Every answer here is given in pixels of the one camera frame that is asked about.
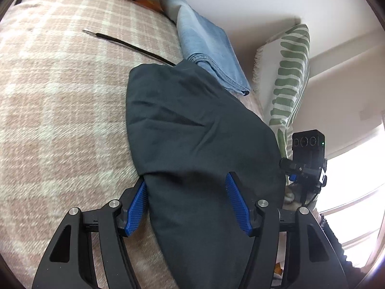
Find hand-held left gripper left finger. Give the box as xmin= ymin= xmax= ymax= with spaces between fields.
xmin=32 ymin=178 xmax=148 ymax=289

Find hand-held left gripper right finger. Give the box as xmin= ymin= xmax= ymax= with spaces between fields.
xmin=225 ymin=171 xmax=351 ymax=289

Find black pants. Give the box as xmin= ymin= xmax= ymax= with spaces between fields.
xmin=83 ymin=28 xmax=286 ymax=289

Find person's right hand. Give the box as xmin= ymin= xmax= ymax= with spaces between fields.
xmin=283 ymin=184 xmax=303 ymax=210

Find window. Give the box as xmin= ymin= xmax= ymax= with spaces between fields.
xmin=313 ymin=123 xmax=385 ymax=274

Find green striped white pillow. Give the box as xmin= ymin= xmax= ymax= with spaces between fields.
xmin=252 ymin=23 xmax=310 ymax=163

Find pink plaid blanket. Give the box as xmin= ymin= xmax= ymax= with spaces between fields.
xmin=0 ymin=0 xmax=265 ymax=289

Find folded blue jeans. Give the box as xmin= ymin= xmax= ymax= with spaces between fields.
xmin=158 ymin=0 xmax=251 ymax=96

